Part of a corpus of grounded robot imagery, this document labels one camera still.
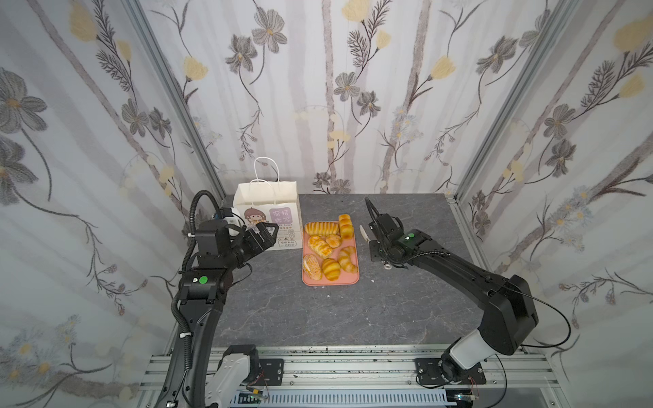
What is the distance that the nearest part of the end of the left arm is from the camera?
0.58 meters

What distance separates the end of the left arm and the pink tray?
338 millimetres

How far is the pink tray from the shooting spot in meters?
0.94
